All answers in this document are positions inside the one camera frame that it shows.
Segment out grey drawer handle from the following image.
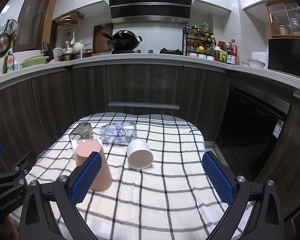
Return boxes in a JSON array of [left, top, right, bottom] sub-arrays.
[[108, 102, 179, 110]]

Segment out white stacked bowls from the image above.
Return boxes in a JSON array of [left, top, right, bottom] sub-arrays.
[[241, 51, 268, 69]]

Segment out black built-in dishwasher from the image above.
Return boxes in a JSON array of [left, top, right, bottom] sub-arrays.
[[216, 81, 290, 181]]

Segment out black spice rack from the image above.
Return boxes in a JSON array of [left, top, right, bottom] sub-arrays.
[[182, 25, 216, 56]]

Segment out pink plastic cup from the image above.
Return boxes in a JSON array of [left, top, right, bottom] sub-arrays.
[[90, 154, 113, 192]]

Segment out black wok with lid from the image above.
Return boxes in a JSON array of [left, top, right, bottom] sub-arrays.
[[101, 30, 142, 54]]

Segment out black range hood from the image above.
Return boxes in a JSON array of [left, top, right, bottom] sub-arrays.
[[109, 0, 192, 23]]

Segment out clear glass printed bottle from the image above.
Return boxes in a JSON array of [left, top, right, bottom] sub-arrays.
[[100, 122, 137, 145]]

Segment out wooden cutting board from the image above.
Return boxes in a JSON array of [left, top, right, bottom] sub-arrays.
[[93, 23, 113, 54]]

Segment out checked white tablecloth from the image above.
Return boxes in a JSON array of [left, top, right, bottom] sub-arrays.
[[9, 112, 253, 240]]

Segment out hanging frying pan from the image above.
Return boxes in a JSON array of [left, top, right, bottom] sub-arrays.
[[0, 19, 19, 57]]

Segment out white plastic cup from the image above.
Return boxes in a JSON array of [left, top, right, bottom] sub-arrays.
[[127, 139, 154, 170]]

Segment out wooden glass door cabinet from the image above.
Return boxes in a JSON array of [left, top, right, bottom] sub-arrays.
[[266, 0, 300, 38]]

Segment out red label sauce bottle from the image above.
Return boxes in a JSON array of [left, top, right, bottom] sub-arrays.
[[226, 38, 238, 65]]

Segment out grey transparent square cup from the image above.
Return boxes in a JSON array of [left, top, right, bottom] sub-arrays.
[[69, 122, 94, 140]]

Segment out black microwave oven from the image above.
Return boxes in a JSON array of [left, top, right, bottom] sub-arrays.
[[268, 37, 300, 77]]

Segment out person's left hand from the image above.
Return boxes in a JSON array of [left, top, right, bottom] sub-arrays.
[[2, 216, 19, 240]]

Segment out green dish soap bottle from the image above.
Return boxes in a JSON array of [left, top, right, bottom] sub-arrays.
[[6, 51, 14, 73]]

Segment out green plastic basin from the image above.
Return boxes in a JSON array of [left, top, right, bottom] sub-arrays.
[[20, 56, 49, 68]]

